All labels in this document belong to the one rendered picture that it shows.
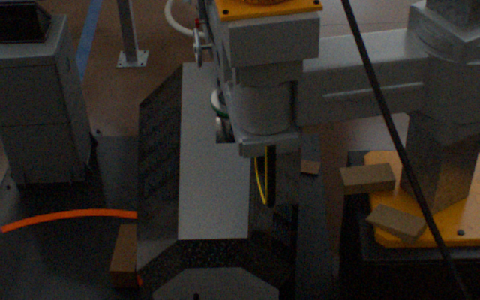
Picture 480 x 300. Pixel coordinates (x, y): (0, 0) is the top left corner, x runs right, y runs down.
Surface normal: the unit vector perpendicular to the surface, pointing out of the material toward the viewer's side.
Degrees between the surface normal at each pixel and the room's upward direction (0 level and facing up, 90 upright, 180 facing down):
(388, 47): 0
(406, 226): 11
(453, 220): 0
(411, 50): 0
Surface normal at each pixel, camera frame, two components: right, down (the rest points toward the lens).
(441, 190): 0.48, 0.55
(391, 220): -0.18, -0.83
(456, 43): -0.87, 0.33
